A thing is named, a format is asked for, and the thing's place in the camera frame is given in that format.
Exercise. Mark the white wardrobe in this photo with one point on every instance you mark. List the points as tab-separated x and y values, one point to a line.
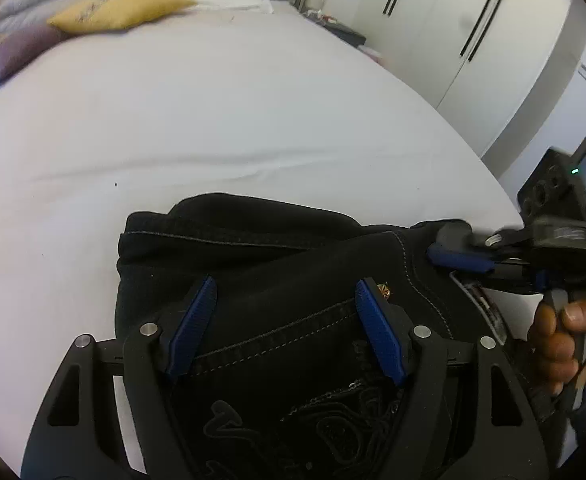
448	40

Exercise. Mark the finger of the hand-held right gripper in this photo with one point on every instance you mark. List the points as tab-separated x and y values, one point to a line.
460	259
455	234

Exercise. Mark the bed with white sheet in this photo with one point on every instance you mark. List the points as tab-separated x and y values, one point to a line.
198	110

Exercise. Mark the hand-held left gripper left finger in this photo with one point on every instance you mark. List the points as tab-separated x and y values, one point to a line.
193	330

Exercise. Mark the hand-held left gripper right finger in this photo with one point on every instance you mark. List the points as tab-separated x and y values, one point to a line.
379	335

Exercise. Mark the black pants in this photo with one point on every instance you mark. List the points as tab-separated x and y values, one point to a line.
283	280

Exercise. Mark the dark grey nightstand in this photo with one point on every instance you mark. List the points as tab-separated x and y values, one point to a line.
343	30

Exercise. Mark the person's right hand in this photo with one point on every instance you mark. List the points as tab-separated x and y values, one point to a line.
548	350

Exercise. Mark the small red item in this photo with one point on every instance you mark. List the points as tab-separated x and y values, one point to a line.
330	19

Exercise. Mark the purple patterned cushion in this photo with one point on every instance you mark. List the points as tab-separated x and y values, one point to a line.
8	55

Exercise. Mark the yellow patterned cushion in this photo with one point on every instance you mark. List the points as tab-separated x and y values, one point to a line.
123	9

